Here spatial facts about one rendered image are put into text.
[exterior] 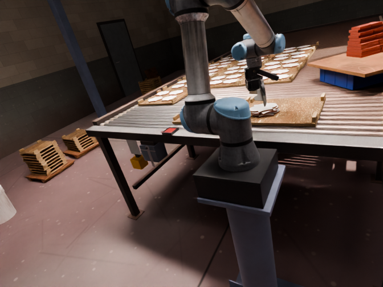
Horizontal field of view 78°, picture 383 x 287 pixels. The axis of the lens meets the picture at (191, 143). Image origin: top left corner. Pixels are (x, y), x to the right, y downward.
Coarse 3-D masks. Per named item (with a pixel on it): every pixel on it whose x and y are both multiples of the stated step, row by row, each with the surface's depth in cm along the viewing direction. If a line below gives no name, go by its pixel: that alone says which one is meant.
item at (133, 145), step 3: (129, 141) 164; (132, 141) 162; (135, 141) 160; (129, 144) 166; (132, 144) 164; (135, 144) 162; (129, 147) 168; (132, 147) 166; (135, 147) 164; (132, 150) 168; (135, 150) 166; (138, 150) 164; (132, 153) 170; (135, 153) 168; (138, 153) 165
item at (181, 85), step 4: (180, 80) 260; (184, 80) 255; (176, 84) 251; (180, 84) 242; (184, 84) 241; (164, 88) 240; (168, 88) 243; (172, 88) 236; (176, 88) 234; (180, 88) 230; (184, 88) 226
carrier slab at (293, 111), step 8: (256, 104) 143; (280, 104) 134; (288, 104) 131; (296, 104) 128; (304, 104) 126; (312, 104) 124; (320, 104) 121; (280, 112) 124; (288, 112) 122; (296, 112) 119; (304, 112) 117; (312, 112) 115; (320, 112) 115; (256, 120) 122; (264, 120) 120; (272, 120) 118; (280, 120) 116; (288, 120) 114; (296, 120) 112; (304, 120) 110
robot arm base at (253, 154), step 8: (224, 144) 81; (232, 144) 79; (240, 144) 78; (248, 144) 79; (224, 152) 82; (232, 152) 80; (240, 152) 79; (248, 152) 79; (256, 152) 82; (224, 160) 82; (232, 160) 80; (240, 160) 80; (248, 160) 80; (256, 160) 81; (224, 168) 83; (232, 168) 81; (240, 168) 80; (248, 168) 80
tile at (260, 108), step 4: (260, 104) 132; (268, 104) 129; (272, 104) 128; (276, 104) 126; (252, 108) 129; (256, 108) 128; (260, 108) 126; (264, 108) 125; (268, 108) 124; (272, 108) 124; (260, 112) 123
